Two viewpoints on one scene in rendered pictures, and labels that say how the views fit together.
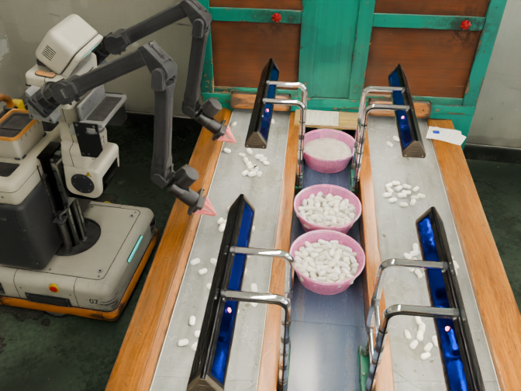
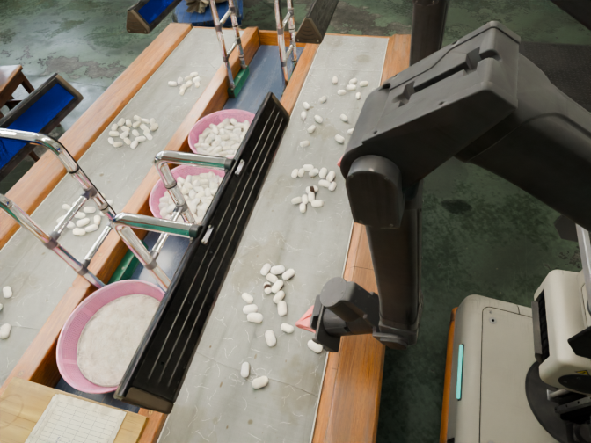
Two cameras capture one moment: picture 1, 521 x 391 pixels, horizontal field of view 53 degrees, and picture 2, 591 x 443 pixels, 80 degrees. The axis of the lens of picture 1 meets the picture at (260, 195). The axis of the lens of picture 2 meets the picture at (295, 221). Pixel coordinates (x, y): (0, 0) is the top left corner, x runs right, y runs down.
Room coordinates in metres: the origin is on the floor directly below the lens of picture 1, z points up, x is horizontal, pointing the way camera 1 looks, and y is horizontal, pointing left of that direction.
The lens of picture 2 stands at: (2.23, 0.20, 1.55)
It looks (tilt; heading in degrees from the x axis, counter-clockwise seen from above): 53 degrees down; 193
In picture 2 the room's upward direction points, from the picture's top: 6 degrees counter-clockwise
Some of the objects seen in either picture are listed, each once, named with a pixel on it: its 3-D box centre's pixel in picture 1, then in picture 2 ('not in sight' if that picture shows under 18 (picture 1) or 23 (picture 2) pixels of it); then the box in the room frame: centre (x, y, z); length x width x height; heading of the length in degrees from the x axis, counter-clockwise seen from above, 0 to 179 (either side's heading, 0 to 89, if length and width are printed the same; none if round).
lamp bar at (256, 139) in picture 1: (263, 98); (222, 211); (1.87, -0.01, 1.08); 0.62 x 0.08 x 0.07; 174
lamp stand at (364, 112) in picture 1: (378, 143); (57, 225); (1.82, -0.49, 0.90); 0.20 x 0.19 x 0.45; 174
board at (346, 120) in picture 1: (328, 119); (55, 436); (2.23, -0.33, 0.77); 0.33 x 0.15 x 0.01; 84
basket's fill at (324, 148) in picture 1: (326, 154); (127, 338); (2.01, -0.31, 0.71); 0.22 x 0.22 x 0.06
